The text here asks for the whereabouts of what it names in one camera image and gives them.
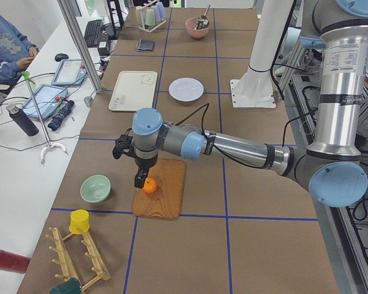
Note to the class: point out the orange fruit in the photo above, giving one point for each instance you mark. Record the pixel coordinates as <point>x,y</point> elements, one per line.
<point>150,185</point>

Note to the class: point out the wooden tray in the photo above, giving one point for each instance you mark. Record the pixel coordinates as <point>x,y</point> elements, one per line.
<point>166,201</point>

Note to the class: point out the cream plastic tray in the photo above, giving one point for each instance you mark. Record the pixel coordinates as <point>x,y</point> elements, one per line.
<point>133,90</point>

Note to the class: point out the green bowl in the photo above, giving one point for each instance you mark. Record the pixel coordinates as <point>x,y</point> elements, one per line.
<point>95,189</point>

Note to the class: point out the yellow cup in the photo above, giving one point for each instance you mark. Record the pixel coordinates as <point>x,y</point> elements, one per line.
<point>79,221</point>

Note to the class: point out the white plate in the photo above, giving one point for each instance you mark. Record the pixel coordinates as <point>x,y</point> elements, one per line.
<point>186,89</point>

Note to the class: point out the folded navy umbrella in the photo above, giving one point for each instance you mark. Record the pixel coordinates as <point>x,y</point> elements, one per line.
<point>58,119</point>

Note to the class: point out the near blue teach pendant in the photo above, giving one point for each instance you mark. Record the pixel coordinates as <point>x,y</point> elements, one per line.
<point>48,98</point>

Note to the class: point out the blue teach pendant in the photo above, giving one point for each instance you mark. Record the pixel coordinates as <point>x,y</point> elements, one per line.
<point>48,98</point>
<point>70,72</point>

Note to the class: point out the far blue teach pendant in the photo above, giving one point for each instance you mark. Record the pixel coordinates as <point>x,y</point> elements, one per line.
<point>70,72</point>

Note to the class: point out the dark green cup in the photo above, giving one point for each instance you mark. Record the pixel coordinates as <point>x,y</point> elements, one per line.
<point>72,286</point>

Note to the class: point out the dark folded cloth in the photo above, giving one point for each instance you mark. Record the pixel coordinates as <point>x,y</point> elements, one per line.
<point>145,45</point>

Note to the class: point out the black box on desk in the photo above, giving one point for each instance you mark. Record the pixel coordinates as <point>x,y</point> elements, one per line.
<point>103,48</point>

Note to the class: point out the black water bottle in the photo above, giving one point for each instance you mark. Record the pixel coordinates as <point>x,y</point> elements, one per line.
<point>21,119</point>

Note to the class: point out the black computer mouse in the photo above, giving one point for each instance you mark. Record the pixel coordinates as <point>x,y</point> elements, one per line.
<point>61,56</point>

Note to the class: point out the black keyboard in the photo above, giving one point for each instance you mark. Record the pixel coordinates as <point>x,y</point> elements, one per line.
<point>92,32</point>

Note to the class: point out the white stand with green clip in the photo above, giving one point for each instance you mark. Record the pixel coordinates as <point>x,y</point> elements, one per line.
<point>50,144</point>

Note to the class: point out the green cup on rack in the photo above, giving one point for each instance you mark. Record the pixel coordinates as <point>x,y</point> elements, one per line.
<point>150,18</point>

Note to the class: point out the pink bowl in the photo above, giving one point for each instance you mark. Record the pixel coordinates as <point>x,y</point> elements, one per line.
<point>193,31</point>

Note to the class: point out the red cylinder cup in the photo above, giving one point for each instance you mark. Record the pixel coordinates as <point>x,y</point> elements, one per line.
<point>13,263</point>

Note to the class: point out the purple cup on rack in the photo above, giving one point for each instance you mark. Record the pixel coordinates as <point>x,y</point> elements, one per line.
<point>159,11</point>

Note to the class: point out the metal scoop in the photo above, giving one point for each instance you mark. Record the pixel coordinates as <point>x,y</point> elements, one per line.
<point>202,20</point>

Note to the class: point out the white cup rack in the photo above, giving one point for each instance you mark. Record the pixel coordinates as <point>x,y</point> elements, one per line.
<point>140,13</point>

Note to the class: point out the person in blue hoodie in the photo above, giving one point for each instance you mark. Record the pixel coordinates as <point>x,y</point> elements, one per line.
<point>16,53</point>

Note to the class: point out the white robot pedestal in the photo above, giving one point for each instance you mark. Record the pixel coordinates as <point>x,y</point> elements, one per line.
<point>254,89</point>

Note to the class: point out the aluminium frame post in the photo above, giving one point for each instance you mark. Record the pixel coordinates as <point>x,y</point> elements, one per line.
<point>77,37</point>

